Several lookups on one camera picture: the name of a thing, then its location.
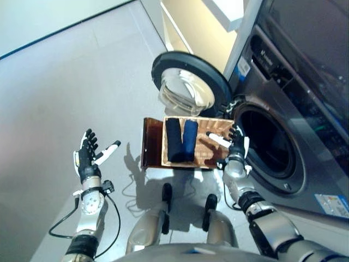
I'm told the silver left robot leg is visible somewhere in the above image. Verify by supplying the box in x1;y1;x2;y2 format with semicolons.
125;183;173;252

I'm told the grey robot torso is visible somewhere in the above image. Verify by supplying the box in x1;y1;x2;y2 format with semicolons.
113;242;263;262

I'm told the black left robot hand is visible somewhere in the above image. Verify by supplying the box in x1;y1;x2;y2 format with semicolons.
72;128;122;182

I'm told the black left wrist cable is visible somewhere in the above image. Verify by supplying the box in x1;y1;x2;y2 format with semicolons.
49;190;122;259

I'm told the blue white energy label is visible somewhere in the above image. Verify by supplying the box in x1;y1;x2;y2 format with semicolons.
313;193;349;219

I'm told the thin floor cable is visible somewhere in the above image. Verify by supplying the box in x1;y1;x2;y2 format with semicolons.
121;174;148;217

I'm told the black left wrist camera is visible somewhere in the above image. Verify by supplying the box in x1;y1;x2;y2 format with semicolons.
101;180;115;195

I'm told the silver robot leg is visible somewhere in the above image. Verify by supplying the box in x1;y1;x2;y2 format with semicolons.
125;183;173;252
202;193;238;248

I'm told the white counter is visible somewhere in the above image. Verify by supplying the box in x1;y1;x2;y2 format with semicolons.
159;0;245;56

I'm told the black rolled garment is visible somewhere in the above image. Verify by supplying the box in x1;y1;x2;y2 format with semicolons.
165;117;184;163

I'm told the blue garment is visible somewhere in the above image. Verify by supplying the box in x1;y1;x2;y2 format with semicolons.
179;120;198;163

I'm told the grey stacked dryer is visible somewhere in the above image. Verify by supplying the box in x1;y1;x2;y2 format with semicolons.
266;0;349;110

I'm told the silver right robot leg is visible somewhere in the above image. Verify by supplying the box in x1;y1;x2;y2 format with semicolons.
202;193;238;248

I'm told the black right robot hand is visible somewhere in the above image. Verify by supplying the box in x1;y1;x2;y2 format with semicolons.
206;123;250;162

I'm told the grey front-load washing machine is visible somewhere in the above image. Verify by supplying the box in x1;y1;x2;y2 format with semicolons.
228;24;349;219

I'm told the rectangular wicker laundry basket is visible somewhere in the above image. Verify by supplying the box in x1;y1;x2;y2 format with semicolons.
160;115;236;168

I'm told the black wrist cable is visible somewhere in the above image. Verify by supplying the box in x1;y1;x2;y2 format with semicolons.
49;190;122;259
223;182;243;211

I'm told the round black washer door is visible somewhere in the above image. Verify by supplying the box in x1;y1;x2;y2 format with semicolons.
150;50;233;118

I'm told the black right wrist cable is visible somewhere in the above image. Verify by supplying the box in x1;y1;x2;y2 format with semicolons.
223;182;243;211

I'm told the blue white rectangular sticker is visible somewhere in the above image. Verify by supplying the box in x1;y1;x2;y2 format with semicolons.
236;58;251;83

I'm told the brown translucent stool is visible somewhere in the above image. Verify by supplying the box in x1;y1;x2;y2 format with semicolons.
140;117;167;170

